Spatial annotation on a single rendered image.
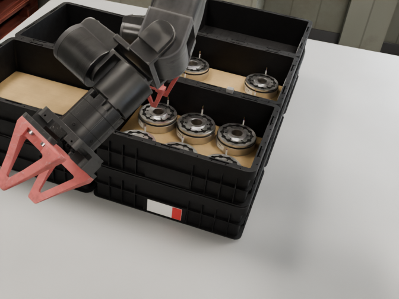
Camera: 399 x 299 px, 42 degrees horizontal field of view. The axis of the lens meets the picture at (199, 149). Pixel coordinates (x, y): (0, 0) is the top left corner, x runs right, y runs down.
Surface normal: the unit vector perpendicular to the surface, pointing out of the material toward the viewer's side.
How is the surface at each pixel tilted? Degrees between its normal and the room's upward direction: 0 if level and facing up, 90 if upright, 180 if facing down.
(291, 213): 0
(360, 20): 90
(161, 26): 38
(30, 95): 0
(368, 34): 90
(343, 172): 0
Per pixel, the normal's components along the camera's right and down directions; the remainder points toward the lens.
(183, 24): -0.05, -0.25
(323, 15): -0.22, 0.59
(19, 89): 0.11, -0.78
